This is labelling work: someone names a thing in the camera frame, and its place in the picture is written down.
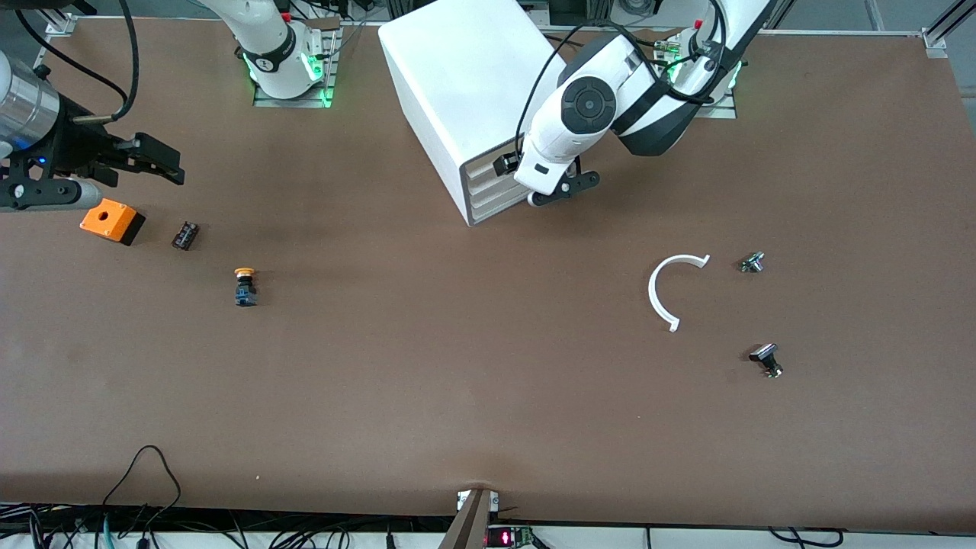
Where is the black cable to base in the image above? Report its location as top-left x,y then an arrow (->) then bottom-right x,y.
540,29 -> 603,48

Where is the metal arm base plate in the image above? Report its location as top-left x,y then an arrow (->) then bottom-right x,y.
253,23 -> 342,109
690,30 -> 738,120

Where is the white C-shaped plastic arc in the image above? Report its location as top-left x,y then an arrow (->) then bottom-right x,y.
647,253 -> 711,334

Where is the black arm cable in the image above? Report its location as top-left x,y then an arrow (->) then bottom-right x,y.
11,0 -> 140,124
517,0 -> 727,157

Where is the black cable bundle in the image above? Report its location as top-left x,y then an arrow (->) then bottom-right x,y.
0,499 -> 458,549

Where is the white divided plastic bin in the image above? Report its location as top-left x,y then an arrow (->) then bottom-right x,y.
467,166 -> 531,197

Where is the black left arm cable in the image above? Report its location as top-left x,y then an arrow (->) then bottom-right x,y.
517,0 -> 727,157

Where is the small red LED device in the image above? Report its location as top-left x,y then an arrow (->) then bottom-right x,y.
486,525 -> 535,548

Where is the yellow push button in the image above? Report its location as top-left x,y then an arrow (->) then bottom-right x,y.
233,267 -> 260,309

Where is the black silver push button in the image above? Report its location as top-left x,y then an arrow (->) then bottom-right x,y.
749,342 -> 785,380

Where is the orange button enclosure box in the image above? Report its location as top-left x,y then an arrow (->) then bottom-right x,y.
79,197 -> 146,247

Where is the black cable under edge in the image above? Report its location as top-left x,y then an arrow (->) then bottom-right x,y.
766,526 -> 846,548

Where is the thin black cable loop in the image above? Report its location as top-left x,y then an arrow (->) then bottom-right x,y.
99,445 -> 182,535

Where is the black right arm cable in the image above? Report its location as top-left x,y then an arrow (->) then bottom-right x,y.
11,0 -> 140,124

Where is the beige camera mount bracket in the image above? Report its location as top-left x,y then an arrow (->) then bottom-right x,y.
438,488 -> 493,549

